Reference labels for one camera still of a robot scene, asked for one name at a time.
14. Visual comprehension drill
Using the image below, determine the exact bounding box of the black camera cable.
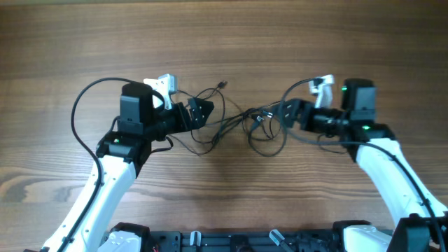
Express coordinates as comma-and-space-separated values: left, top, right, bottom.
276, 77, 442, 252
57, 77, 141, 252

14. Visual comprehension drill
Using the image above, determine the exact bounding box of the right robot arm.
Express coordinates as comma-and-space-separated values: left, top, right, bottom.
272, 75, 447, 251

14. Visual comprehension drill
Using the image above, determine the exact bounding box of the black cable bundle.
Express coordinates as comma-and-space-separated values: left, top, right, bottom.
167, 80, 290, 158

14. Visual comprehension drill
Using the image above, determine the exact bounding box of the black left camera cable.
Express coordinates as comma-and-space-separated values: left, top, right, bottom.
57, 77, 141, 252

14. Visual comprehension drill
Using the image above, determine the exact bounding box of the black right camera cable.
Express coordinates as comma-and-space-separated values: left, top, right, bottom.
276, 77, 442, 252

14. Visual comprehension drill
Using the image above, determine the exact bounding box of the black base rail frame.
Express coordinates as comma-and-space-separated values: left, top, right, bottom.
149, 230, 341, 252

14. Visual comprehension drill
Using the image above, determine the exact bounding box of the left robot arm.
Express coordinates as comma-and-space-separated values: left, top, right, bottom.
41, 80, 214, 251

